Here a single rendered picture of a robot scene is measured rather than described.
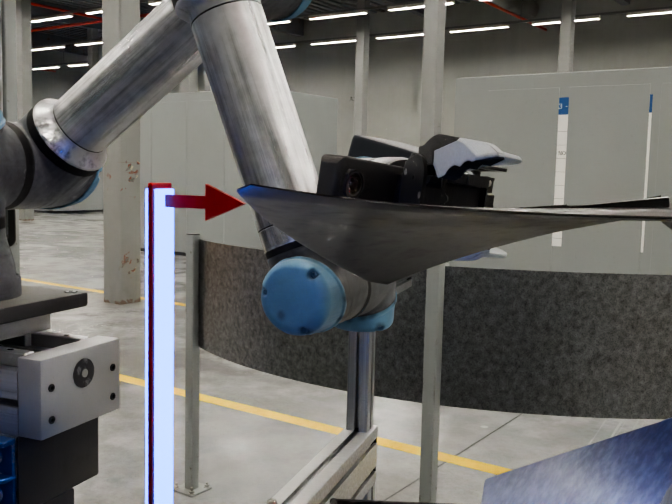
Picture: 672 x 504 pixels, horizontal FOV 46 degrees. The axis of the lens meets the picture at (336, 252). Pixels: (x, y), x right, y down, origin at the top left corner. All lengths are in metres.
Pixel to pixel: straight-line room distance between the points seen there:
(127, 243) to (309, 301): 6.52
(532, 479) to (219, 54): 0.50
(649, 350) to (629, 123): 4.35
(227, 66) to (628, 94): 5.88
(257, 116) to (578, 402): 1.68
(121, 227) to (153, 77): 6.18
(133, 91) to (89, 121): 0.07
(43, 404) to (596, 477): 0.63
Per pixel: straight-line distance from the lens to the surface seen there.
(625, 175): 6.54
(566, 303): 2.24
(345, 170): 0.68
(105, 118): 1.06
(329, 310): 0.74
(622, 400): 2.33
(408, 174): 0.72
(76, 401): 0.97
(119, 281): 7.23
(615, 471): 0.46
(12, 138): 1.08
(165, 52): 1.00
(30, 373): 0.93
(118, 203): 7.17
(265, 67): 0.79
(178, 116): 11.26
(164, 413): 0.56
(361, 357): 1.05
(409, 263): 0.57
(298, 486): 0.90
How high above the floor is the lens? 1.20
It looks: 6 degrees down
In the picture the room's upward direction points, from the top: 1 degrees clockwise
